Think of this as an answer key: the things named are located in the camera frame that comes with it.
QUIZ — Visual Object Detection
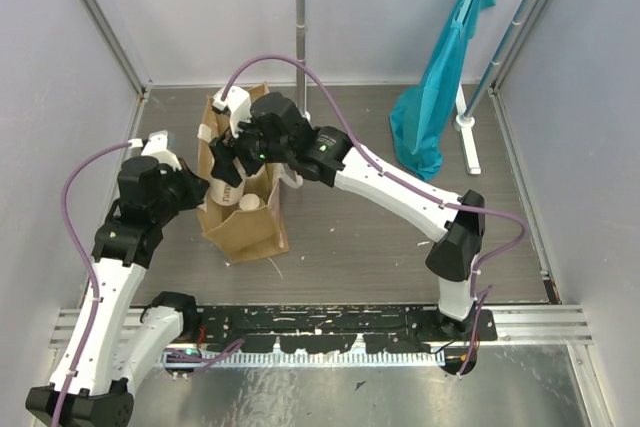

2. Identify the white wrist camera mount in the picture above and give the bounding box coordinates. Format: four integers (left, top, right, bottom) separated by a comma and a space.
213, 86, 252, 138

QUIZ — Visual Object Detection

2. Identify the aluminium frame rail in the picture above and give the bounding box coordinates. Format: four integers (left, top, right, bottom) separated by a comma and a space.
80, 0, 147, 98

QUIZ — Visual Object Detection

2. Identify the metal clothes rack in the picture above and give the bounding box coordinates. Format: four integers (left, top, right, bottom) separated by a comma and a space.
295, 0, 544, 175

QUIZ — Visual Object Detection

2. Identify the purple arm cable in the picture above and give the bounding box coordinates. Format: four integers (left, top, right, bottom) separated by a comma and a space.
49, 139, 144, 423
219, 55, 527, 378

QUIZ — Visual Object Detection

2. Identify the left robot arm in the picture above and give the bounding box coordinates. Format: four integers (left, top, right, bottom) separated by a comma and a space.
25, 153, 209, 426

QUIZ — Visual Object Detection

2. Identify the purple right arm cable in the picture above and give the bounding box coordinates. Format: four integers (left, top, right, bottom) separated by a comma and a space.
219, 55, 527, 378

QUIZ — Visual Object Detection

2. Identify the teal cloth garment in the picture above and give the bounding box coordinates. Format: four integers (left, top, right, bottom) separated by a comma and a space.
389, 0, 496, 181

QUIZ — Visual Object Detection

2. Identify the brown jute canvas bag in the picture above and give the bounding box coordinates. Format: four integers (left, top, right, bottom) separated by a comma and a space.
197, 95, 302, 263

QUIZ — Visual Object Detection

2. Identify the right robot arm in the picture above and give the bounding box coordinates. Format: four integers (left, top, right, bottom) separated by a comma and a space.
208, 87, 485, 341

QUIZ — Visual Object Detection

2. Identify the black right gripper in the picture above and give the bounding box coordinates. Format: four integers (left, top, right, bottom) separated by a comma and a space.
208, 107, 292, 187

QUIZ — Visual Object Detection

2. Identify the white tube bottle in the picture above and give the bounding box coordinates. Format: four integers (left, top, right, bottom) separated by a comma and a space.
208, 167, 246, 207

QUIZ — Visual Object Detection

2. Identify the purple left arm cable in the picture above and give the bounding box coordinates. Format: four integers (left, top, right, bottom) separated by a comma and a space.
49, 139, 144, 423

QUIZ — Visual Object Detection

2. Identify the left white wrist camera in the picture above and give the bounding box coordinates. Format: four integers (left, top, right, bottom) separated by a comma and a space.
127, 130, 182, 170

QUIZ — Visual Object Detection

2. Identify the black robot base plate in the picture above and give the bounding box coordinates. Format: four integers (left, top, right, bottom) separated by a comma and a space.
201, 304, 497, 355

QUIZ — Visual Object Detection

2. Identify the cream white bottle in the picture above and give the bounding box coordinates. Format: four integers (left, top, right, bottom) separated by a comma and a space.
238, 193, 264, 212

